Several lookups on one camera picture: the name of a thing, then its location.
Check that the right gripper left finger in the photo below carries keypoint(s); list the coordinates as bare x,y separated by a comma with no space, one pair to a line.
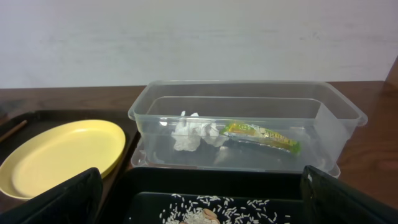
75,200

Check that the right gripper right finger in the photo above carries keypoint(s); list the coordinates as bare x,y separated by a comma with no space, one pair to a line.
330,201

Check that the yellow plate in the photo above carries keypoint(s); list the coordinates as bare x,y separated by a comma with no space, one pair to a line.
60,153

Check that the wooden chopstick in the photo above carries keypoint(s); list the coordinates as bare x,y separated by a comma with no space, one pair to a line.
13,130

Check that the green orange snack wrapper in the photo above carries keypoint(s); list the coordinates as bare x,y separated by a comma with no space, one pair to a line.
251,133

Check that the clear plastic waste bin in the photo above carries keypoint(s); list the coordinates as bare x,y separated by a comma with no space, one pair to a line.
315,114

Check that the rice and food scraps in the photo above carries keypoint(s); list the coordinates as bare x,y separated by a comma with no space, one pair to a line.
211,209

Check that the black tray bin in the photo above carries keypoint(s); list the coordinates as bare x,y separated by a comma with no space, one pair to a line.
143,192

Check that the crumpled white tissue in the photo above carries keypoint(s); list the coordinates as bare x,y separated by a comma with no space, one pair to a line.
189,132

